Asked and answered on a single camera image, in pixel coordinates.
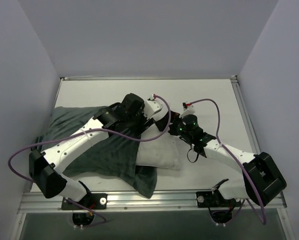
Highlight white pillow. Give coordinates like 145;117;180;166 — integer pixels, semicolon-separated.
136;132;181;171

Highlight dark green pillowcase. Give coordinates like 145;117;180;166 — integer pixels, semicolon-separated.
39;106;158;198

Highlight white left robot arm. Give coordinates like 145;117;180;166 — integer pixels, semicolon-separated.
29;93;162;210

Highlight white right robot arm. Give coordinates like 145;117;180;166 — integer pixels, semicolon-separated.
155;112;287;207

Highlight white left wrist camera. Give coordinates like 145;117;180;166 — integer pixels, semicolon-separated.
142;99;163;120

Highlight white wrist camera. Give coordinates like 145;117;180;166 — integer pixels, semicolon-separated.
142;99;163;120
180;102;195;118

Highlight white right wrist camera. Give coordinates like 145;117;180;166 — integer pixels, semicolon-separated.
180;102;195;118

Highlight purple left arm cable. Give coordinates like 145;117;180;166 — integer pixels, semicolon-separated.
8;93;173;228

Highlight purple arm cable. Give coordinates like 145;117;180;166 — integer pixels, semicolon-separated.
8;93;173;228
189;98;268;225

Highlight black loop strap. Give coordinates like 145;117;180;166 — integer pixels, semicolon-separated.
186;147;202;163

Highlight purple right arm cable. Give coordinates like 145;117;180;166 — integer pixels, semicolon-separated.
189;98;268;225

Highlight aluminium right side rail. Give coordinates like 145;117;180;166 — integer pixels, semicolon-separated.
230;75;261;154

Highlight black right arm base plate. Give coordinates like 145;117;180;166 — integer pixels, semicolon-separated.
195;190;242;209

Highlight aluminium front frame rail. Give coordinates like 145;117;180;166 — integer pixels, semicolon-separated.
16;186;288;213

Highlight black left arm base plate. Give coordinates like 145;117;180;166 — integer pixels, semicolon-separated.
61;193;108;211

